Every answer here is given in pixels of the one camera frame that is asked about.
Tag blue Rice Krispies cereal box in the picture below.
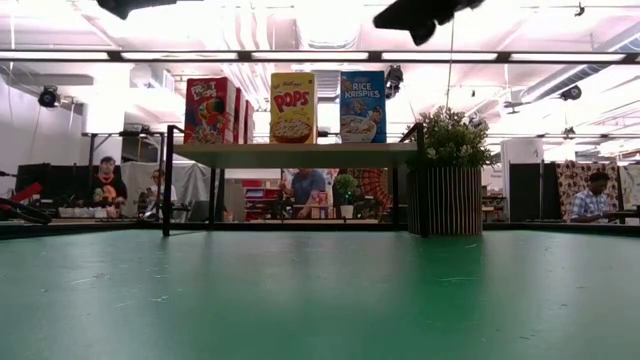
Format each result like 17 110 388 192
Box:
339 70 388 145

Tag yellow Corn Pops cereal box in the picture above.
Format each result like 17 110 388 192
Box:
269 72 318 145

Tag wooden shelf black legs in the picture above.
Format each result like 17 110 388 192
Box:
162 122 429 239

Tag black ceiling spotlight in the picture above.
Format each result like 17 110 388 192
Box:
37 85 62 110
558 84 584 102

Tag white cabinet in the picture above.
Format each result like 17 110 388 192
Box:
499 137 545 221

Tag person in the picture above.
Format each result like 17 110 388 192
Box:
568 171 621 224
89 155 129 219
279 168 331 219
142 168 179 219

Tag grey draped cloth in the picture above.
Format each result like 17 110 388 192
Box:
121 159 214 221

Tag potted plant ribbed pot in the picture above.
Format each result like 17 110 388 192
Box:
405 105 499 237

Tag small plant white pot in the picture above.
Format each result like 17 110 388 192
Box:
333 173 360 220

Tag black partition panels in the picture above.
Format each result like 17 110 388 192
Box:
14 162 124 211

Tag red object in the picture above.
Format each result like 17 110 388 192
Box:
9 182 44 204

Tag patterned curtain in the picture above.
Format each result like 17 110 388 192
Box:
554 159 621 221

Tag green table mat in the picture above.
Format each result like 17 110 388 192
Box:
0 228 640 360

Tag black hanging overhead camera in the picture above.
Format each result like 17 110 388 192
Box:
384 64 405 100

